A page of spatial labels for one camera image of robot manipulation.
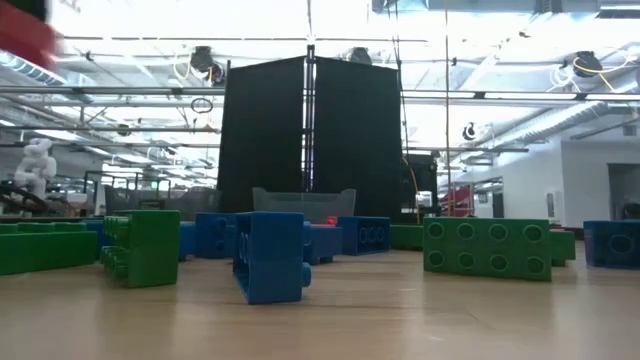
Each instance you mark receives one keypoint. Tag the dark chair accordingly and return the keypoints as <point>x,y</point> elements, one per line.
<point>631,212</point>

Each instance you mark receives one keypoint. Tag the grey translucent plastic bin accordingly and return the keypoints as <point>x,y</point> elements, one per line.
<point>200,202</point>
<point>300,205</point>

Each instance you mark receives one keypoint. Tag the blue square toy brick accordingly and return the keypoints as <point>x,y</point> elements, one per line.
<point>607,245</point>
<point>187,242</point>
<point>325,245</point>

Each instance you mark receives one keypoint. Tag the orange long toy brick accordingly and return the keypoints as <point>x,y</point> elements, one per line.
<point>331,220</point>
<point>25,35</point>

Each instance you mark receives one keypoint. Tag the thin vertical pole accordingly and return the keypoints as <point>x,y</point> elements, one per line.
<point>447,100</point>

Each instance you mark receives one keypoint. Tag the white box device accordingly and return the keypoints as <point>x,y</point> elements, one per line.
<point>424,199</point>

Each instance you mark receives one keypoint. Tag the red tool cart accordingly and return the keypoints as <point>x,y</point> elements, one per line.
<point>460,200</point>

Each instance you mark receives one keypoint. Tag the green square toy brick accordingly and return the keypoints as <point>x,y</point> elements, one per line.
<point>564,245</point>

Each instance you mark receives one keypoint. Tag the green long toy brick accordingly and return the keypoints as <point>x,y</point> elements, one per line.
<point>480,248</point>
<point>406,238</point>
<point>150,250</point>
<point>45,252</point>

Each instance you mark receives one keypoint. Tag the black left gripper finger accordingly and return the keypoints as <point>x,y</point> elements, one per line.
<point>35,4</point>

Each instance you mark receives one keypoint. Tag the white robot figure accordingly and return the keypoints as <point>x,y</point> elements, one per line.
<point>35,170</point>

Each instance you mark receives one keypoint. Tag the black partition panel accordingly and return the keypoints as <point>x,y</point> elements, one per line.
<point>260,140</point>
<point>357,150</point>

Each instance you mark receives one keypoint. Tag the blue long toy brick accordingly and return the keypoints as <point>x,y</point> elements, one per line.
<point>100,226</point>
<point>212,237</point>
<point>360,235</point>
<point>270,260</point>

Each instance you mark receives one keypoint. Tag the black equipment cabinet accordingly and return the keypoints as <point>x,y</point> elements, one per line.
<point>422,172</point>

